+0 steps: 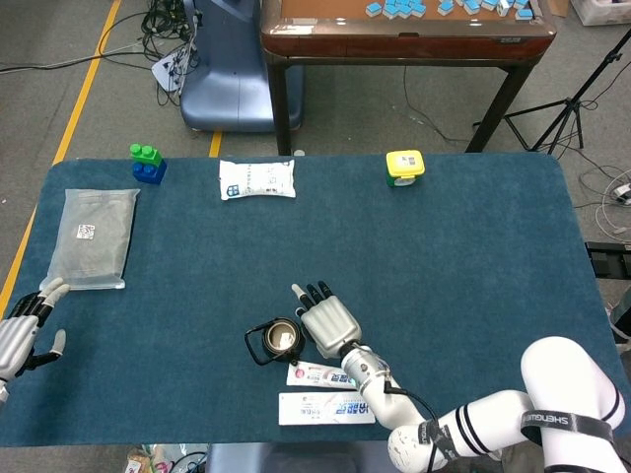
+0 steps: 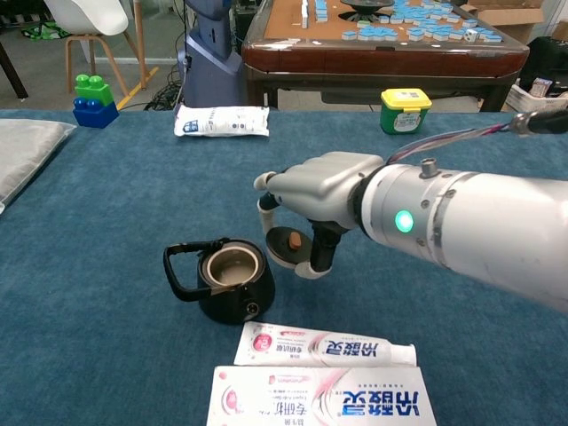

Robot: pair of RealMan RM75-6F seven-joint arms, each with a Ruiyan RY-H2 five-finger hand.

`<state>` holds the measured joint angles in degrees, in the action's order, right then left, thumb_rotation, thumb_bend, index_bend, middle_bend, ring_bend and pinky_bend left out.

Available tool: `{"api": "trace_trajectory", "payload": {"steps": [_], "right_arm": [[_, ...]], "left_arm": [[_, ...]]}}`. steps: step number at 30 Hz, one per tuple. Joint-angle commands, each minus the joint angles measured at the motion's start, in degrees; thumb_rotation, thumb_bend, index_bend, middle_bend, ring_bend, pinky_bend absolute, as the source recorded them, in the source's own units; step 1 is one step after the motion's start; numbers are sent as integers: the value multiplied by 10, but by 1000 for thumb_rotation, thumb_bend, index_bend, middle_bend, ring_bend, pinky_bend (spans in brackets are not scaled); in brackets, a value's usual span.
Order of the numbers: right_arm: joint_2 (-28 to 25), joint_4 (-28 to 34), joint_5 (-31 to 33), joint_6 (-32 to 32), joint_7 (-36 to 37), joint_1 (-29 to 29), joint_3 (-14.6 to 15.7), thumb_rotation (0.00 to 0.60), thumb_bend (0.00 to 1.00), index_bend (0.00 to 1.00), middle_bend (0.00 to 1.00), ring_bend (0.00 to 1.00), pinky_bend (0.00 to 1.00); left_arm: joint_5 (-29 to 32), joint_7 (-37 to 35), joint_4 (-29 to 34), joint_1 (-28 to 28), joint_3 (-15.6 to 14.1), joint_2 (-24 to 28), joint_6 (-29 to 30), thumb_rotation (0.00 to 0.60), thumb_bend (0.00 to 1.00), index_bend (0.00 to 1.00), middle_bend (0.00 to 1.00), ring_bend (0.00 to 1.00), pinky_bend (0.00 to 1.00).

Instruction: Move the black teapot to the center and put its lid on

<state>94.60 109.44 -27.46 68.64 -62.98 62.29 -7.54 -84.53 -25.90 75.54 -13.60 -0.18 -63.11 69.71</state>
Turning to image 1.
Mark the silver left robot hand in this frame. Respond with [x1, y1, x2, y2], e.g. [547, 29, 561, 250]
[0, 277, 71, 390]

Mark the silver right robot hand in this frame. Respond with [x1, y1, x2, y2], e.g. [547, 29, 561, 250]
[290, 280, 364, 360]

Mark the small black teapot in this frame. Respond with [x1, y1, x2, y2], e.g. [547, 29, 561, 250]
[244, 316, 307, 367]

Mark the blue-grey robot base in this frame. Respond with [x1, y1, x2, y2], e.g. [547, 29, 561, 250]
[179, 0, 305, 134]

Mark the green container with yellow lid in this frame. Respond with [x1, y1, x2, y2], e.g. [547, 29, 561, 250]
[385, 150, 426, 189]

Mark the white toothpaste tube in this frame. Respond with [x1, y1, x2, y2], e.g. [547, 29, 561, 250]
[285, 359, 359, 390]

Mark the white toothpaste box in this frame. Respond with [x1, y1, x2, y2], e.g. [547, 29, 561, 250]
[278, 391, 377, 426]

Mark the blue table cloth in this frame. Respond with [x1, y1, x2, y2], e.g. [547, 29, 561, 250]
[0, 152, 631, 448]

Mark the grey plastic bag package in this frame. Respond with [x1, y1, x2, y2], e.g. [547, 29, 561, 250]
[38, 188, 141, 292]

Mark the grey-blue robot torso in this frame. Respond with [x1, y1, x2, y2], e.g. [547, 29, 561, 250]
[206, 440, 395, 473]

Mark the white blue printed pouch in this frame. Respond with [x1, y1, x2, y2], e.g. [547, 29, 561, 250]
[218, 159, 297, 202]

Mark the colourful snack bag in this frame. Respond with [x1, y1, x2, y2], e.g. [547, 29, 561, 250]
[125, 445, 167, 473]

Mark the blue toy building block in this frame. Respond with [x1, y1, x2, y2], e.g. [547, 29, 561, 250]
[131, 160, 169, 186]

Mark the green toy building block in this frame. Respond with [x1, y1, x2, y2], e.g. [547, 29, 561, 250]
[128, 143, 164, 169]

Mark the brown mahjong table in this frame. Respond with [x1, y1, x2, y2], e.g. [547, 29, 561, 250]
[259, 0, 558, 157]

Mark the black foot pedal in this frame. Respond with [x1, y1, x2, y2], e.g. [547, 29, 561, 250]
[586, 240, 631, 277]

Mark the white power strip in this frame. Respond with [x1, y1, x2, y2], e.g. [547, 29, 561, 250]
[151, 46, 196, 95]

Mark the black tripod stand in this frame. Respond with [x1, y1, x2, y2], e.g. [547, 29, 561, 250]
[472, 29, 631, 154]

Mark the white storage basket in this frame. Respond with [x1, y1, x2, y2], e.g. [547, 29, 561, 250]
[576, 0, 631, 26]

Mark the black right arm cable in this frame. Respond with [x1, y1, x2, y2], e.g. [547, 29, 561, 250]
[384, 378, 440, 473]

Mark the grey velcro arm strap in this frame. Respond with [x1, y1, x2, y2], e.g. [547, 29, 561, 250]
[417, 421, 457, 467]

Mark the black printed arm strap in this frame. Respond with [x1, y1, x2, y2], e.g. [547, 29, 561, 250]
[521, 411, 616, 443]

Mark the white charger cable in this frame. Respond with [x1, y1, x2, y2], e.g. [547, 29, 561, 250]
[576, 167, 631, 237]

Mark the black floor cable bundle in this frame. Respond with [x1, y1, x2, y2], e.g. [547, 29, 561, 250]
[140, 0, 203, 107]

